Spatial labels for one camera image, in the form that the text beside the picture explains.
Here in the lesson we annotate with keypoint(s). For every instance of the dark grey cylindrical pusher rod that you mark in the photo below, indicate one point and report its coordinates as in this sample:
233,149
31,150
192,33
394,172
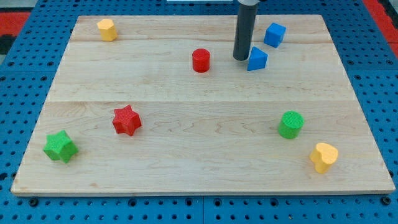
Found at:
244,28

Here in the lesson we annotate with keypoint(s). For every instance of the wooden board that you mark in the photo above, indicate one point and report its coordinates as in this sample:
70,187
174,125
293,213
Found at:
211,133

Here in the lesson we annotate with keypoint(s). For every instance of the yellow heart block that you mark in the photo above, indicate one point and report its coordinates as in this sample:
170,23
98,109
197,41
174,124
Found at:
323,157

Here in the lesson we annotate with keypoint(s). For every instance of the blue cube block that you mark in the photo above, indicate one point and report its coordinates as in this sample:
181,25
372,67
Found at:
274,35

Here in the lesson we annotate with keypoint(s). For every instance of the blue triangle block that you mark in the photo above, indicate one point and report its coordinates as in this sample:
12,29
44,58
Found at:
257,59

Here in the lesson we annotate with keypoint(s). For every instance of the red cylinder block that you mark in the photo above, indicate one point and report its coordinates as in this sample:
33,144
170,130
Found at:
201,60

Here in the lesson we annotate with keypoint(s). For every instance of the green cylinder block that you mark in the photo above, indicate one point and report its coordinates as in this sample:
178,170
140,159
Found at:
290,125

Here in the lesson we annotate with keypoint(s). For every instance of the yellow hexagon block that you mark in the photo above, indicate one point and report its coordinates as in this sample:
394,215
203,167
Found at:
107,30

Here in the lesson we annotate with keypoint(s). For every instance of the red star block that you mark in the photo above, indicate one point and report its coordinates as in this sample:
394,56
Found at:
126,120

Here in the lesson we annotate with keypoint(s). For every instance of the green star block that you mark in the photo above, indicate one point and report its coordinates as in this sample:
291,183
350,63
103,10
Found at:
60,147

